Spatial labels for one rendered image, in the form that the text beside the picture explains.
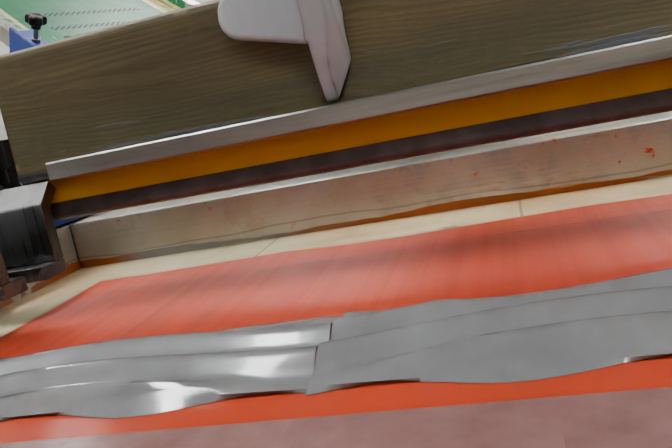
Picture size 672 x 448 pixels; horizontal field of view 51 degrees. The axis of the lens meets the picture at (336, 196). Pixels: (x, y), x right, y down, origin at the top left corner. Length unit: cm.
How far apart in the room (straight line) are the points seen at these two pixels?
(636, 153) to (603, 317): 24
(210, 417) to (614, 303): 13
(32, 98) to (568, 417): 33
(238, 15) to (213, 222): 19
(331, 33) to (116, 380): 18
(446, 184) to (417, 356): 25
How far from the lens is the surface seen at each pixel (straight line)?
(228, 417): 23
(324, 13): 33
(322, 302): 32
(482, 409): 20
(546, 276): 30
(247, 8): 35
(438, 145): 36
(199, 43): 38
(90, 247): 56
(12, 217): 44
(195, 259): 48
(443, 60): 35
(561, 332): 22
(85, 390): 27
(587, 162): 46
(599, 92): 36
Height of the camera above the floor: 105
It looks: 8 degrees down
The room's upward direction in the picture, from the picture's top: 12 degrees counter-clockwise
